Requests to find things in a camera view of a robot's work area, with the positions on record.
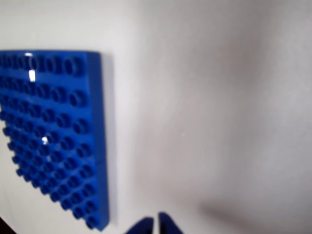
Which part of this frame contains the white table cover board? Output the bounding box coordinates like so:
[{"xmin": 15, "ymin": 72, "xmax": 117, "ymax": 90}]
[{"xmin": 0, "ymin": 0, "xmax": 312, "ymax": 234}]

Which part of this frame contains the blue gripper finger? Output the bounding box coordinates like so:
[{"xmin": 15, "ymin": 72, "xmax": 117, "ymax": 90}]
[
  {"xmin": 158, "ymin": 212, "xmax": 186, "ymax": 234},
  {"xmin": 124, "ymin": 217, "xmax": 155, "ymax": 234}
]

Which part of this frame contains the blue 8x8 studded plate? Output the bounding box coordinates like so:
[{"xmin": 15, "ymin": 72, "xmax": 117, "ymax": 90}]
[{"xmin": 0, "ymin": 50, "xmax": 112, "ymax": 231}]

